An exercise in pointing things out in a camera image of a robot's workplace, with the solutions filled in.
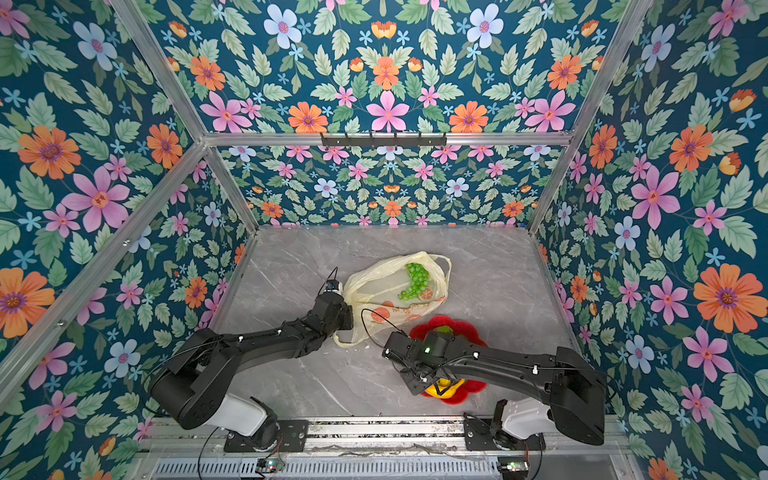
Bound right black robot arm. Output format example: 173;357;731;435
382;331;607;446

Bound red flower-shaped plate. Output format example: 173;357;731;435
409;315;487;405

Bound yellow fake banana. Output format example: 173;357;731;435
424;379;466;400

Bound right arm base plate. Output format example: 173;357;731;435
462;413;546;453

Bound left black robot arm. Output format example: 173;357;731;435
147;277;353;451

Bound aluminium mounting rail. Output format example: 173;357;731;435
138;415;631;457

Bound yellow plastic fruit-print bag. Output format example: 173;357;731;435
334;251;453;347

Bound black hook rail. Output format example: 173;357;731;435
320;133;448;148

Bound green fake grapes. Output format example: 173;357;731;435
398;263;430;301

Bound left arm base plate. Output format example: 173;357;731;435
223;420;309;453

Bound white vent grille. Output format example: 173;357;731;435
150;457;502;479

